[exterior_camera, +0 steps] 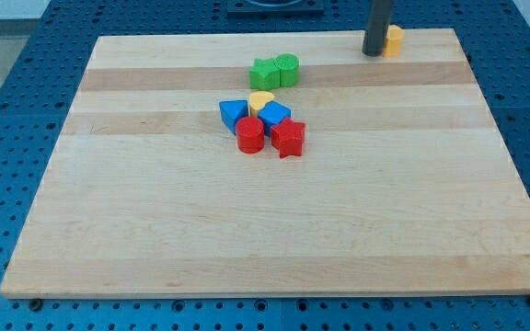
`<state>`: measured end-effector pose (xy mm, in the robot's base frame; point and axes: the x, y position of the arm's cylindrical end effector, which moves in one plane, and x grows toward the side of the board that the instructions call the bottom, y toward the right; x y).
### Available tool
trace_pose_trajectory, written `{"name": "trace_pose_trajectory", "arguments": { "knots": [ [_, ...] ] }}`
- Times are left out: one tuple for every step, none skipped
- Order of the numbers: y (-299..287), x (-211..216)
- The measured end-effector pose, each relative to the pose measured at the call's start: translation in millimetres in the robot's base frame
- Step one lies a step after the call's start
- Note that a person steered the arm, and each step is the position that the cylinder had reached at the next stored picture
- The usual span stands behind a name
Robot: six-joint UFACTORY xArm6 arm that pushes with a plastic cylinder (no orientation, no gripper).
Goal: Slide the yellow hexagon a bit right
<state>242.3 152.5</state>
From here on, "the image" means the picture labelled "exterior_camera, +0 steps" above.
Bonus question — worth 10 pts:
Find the yellow heart block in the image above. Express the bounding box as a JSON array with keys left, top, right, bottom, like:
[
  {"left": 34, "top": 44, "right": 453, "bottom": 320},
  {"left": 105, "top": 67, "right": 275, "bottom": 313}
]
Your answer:
[{"left": 248, "top": 91, "right": 275, "bottom": 117}]

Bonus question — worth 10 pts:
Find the green cylinder block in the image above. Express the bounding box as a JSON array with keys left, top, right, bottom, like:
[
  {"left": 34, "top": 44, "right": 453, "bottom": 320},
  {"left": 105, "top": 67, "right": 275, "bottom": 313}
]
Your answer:
[{"left": 274, "top": 53, "right": 299, "bottom": 87}]

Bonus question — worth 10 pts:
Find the blue cube block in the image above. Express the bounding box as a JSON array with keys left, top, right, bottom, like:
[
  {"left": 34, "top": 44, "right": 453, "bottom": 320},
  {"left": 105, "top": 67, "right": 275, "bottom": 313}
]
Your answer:
[{"left": 258, "top": 101, "right": 292, "bottom": 136}]

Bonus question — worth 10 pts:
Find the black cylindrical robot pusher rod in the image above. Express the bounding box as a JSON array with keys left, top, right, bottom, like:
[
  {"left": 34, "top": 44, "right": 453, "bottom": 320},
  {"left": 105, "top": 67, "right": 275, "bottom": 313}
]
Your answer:
[{"left": 362, "top": 0, "right": 395, "bottom": 57}]

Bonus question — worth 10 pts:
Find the red star block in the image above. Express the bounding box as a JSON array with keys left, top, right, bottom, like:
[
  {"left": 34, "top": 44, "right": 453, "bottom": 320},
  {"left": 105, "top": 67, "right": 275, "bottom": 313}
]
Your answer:
[{"left": 271, "top": 117, "right": 305, "bottom": 158}]

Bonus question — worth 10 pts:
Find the red cylinder block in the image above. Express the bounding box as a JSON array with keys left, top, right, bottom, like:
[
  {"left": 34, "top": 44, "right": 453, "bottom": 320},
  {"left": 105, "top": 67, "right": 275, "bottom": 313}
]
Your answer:
[{"left": 236, "top": 116, "right": 264, "bottom": 154}]

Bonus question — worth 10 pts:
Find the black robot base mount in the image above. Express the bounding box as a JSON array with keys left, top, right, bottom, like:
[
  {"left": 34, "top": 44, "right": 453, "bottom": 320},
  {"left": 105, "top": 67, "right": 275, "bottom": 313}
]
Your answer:
[{"left": 225, "top": 0, "right": 324, "bottom": 16}]

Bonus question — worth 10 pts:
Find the blue triangle block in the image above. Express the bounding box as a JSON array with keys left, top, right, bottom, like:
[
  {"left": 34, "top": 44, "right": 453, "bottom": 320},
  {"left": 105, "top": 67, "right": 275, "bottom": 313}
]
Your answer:
[{"left": 219, "top": 100, "right": 248, "bottom": 135}]

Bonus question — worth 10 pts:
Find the yellow hexagon block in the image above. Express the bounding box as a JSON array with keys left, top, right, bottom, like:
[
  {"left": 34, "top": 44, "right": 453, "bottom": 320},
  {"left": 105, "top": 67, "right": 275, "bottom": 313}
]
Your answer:
[{"left": 382, "top": 25, "right": 405, "bottom": 58}]

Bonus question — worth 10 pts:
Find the green star block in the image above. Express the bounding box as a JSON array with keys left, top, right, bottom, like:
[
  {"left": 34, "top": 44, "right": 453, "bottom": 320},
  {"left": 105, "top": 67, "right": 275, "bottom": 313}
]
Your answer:
[{"left": 249, "top": 58, "right": 281, "bottom": 91}]

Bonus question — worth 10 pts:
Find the wooden board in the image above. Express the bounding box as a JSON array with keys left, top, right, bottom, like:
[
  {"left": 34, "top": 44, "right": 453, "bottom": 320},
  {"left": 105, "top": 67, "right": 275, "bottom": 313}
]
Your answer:
[{"left": 0, "top": 29, "right": 530, "bottom": 299}]

